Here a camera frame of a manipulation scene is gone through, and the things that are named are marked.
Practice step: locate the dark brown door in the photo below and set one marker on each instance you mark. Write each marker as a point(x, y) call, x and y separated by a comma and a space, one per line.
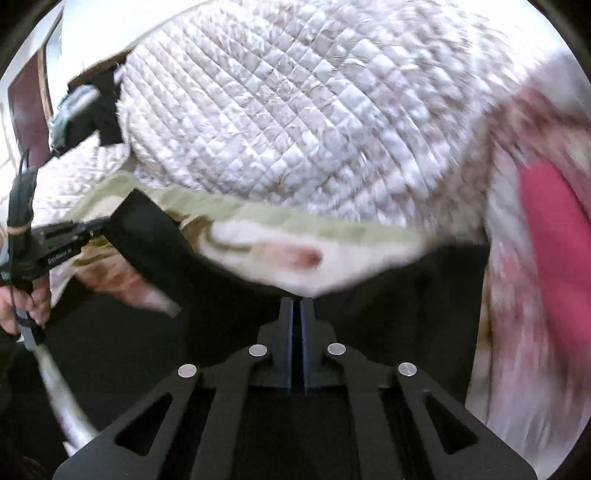
point(30, 110)

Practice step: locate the black pants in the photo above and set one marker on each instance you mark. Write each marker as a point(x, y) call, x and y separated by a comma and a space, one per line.
point(406, 314)

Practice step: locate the person's left hand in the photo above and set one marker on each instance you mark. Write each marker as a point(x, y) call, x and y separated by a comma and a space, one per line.
point(41, 300)

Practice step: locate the white quilted bedspread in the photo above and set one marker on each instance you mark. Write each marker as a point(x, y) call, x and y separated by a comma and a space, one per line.
point(300, 115)

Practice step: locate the pink floral comforter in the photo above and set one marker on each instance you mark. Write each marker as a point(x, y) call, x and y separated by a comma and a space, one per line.
point(508, 346)

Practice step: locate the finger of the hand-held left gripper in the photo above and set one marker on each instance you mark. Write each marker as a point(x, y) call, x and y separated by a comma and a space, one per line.
point(94, 228)

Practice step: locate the silver tube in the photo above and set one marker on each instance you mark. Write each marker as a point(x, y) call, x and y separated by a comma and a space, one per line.
point(60, 392)

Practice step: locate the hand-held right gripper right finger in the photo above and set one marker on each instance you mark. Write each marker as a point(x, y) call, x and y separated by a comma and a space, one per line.
point(305, 341)

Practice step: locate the dark cloth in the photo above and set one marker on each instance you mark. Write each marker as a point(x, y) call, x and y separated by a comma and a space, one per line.
point(107, 106)

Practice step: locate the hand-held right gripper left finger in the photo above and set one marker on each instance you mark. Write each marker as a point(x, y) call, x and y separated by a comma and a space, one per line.
point(289, 341)

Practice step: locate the floral fleece blanket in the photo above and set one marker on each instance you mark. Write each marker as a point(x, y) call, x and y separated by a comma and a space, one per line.
point(277, 258)

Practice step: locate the pink pillow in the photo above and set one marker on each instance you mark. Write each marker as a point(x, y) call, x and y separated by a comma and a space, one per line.
point(558, 240)

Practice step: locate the grey blurred object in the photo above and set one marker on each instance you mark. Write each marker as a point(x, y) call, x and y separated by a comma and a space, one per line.
point(74, 117)

